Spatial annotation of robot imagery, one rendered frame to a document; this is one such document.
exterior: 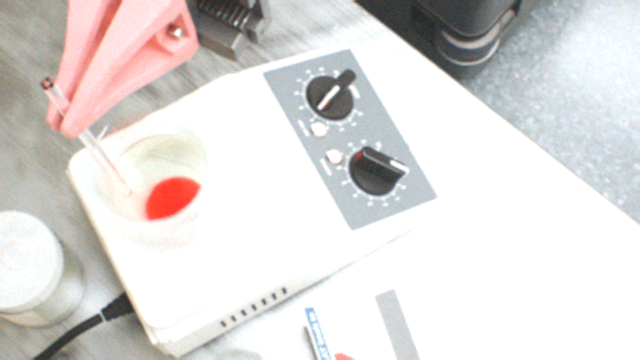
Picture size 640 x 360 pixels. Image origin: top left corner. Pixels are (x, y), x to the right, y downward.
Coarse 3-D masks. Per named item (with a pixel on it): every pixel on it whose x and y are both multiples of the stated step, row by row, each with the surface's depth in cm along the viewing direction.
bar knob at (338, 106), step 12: (348, 72) 77; (312, 84) 77; (324, 84) 77; (336, 84) 76; (348, 84) 76; (312, 96) 77; (324, 96) 75; (336, 96) 75; (348, 96) 78; (324, 108) 76; (336, 108) 77; (348, 108) 77; (336, 120) 77
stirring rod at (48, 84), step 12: (48, 84) 51; (48, 96) 52; (60, 96) 52; (60, 108) 53; (84, 132) 57; (84, 144) 58; (96, 144) 59; (96, 156) 60; (108, 168) 62; (120, 180) 65; (120, 192) 67
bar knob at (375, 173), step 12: (360, 156) 74; (372, 156) 74; (384, 156) 75; (360, 168) 75; (372, 168) 75; (384, 168) 75; (396, 168) 75; (360, 180) 75; (372, 180) 75; (384, 180) 76; (396, 180) 75; (372, 192) 75; (384, 192) 75
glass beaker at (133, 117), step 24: (120, 120) 65; (144, 120) 66; (168, 120) 66; (120, 144) 67; (96, 168) 65; (96, 192) 64; (216, 192) 68; (120, 216) 64; (168, 216) 64; (192, 216) 66; (216, 216) 70; (144, 240) 69; (168, 240) 68; (192, 240) 70
